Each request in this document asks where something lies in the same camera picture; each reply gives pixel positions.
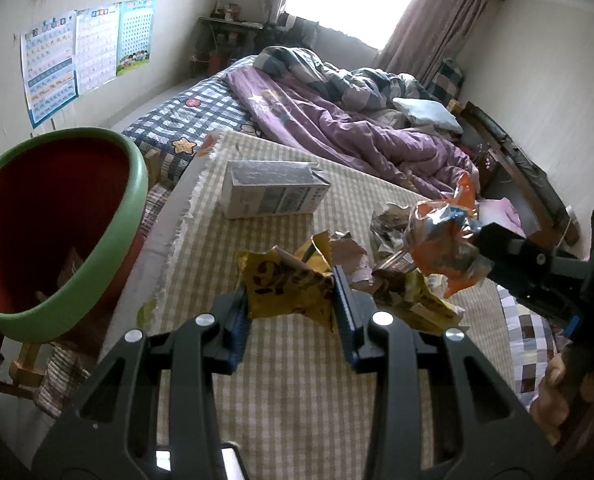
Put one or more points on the person's right hand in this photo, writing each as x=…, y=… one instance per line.
x=552, y=400

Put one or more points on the small yellow wrapper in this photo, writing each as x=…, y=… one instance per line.
x=429, y=302

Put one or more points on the pink floral pillow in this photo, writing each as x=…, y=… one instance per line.
x=497, y=212

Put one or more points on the white wall poster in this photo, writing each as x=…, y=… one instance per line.
x=97, y=45

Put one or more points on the plaid cushion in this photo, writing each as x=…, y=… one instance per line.
x=447, y=82

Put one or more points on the orange snack bag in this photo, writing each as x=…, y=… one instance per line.
x=442, y=240

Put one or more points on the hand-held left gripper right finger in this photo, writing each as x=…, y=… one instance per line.
x=344, y=310

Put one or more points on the white milk carton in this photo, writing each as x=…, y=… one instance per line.
x=272, y=192

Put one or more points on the blue plaid duvet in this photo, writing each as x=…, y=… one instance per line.
x=302, y=62

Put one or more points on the blue wall poster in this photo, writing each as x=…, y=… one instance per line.
x=49, y=70

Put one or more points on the green and red basin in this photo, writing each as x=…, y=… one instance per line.
x=52, y=200

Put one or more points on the beige checked mat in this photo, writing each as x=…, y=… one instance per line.
x=287, y=400

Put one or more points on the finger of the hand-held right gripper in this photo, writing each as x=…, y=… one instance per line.
x=547, y=300
x=522, y=260

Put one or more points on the dark clothes pile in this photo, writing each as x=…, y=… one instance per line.
x=292, y=32

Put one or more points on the green-edged wall poster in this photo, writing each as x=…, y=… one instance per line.
x=134, y=35

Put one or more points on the brown white plaid pillow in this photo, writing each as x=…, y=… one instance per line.
x=527, y=335

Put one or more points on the brown snack wrapper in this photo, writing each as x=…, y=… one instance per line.
x=394, y=265

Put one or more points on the small cluttered desk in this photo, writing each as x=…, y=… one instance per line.
x=227, y=22

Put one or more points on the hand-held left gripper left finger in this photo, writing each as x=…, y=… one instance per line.
x=237, y=340

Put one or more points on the large yellow snack wrapper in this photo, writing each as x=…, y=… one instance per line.
x=287, y=285

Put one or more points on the blue checked bed sheet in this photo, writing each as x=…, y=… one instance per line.
x=202, y=105

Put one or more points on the purple duvet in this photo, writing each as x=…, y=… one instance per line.
x=352, y=130

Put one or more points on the dark wooden headboard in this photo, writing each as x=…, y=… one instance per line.
x=517, y=160

